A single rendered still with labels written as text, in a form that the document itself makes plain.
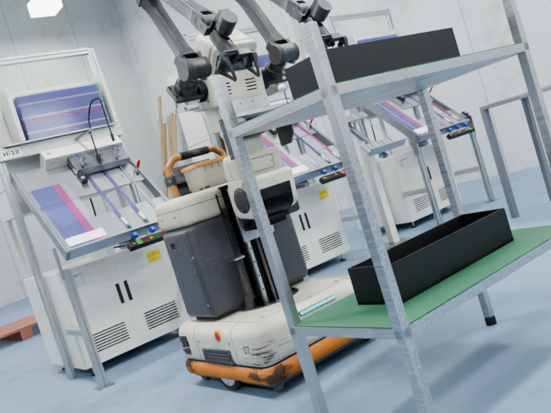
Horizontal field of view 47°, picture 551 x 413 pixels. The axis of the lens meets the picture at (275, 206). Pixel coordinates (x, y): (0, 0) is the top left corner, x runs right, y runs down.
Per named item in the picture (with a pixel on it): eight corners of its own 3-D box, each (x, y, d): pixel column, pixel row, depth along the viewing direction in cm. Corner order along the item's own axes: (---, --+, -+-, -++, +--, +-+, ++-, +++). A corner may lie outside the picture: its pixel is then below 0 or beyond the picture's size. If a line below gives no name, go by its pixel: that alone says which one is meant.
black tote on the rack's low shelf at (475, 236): (470, 245, 218) (461, 214, 218) (514, 240, 204) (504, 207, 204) (357, 305, 184) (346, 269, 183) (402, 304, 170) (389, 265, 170)
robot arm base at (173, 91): (192, 84, 243) (165, 89, 236) (196, 67, 237) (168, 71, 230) (203, 98, 239) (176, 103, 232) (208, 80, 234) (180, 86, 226)
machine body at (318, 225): (353, 257, 478) (329, 179, 475) (284, 289, 436) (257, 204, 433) (300, 263, 530) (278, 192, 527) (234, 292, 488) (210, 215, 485)
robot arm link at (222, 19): (216, 21, 218) (195, 24, 213) (226, -5, 209) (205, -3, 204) (234, 47, 214) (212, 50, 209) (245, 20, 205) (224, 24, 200)
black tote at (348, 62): (421, 77, 214) (411, 45, 213) (462, 61, 200) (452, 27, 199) (295, 107, 180) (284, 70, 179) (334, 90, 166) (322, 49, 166)
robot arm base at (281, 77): (276, 69, 268) (254, 73, 261) (282, 52, 263) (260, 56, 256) (289, 80, 264) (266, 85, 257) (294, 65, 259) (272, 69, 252)
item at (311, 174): (349, 165, 452) (352, 157, 447) (280, 188, 412) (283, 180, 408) (348, 165, 452) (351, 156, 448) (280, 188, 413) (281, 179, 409)
